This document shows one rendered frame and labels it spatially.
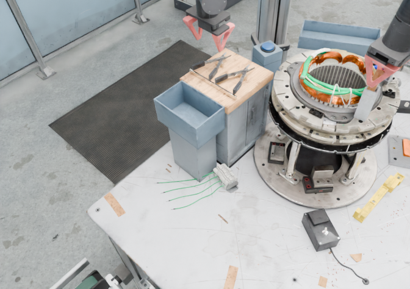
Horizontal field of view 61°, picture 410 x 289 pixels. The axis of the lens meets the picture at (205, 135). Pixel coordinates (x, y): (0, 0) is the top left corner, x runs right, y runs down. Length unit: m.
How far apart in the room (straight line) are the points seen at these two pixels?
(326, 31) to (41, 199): 1.75
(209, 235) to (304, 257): 0.26
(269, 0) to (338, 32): 0.26
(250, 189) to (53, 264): 1.23
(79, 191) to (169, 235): 1.22
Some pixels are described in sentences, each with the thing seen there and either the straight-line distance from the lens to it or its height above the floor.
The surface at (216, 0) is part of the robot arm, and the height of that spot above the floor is 1.34.
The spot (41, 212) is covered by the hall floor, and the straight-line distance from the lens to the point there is 2.21.
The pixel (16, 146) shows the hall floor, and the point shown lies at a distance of 2.62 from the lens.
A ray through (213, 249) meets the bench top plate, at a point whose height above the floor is 0.78.
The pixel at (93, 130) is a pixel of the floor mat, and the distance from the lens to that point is 2.46.
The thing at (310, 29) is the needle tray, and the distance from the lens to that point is 1.32.
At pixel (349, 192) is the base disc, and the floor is 0.80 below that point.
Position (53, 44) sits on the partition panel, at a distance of 3.05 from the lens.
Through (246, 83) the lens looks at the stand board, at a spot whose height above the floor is 1.07.
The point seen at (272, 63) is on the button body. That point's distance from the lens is 1.20.
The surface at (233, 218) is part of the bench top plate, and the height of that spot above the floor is 0.78.
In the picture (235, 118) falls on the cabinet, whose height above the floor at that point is 0.98.
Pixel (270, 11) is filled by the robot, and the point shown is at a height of 1.07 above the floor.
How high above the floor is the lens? 1.72
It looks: 49 degrees down
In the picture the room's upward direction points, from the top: 4 degrees counter-clockwise
